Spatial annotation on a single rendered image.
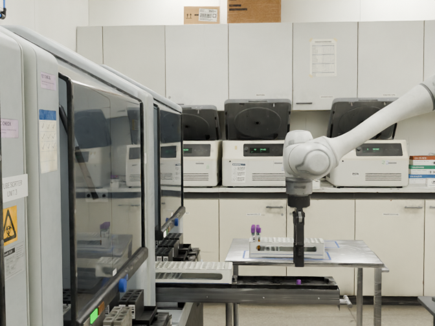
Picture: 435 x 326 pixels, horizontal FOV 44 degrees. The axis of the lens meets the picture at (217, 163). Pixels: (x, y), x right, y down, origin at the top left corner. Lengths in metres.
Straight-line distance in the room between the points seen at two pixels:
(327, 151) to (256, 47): 2.92
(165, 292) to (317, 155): 0.69
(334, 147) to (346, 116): 2.85
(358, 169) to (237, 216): 0.97
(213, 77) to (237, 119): 0.40
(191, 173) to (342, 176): 1.14
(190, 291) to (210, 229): 2.37
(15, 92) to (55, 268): 0.30
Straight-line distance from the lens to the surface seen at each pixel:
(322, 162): 1.58
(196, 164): 4.13
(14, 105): 0.77
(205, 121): 4.41
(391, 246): 4.32
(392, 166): 4.25
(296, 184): 1.77
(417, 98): 1.89
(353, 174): 4.19
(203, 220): 4.17
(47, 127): 0.87
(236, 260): 2.14
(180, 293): 1.84
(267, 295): 1.83
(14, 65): 0.78
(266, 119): 4.45
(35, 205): 0.84
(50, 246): 0.89
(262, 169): 4.12
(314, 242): 2.21
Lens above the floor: 1.31
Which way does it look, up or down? 3 degrees down
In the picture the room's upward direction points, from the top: straight up
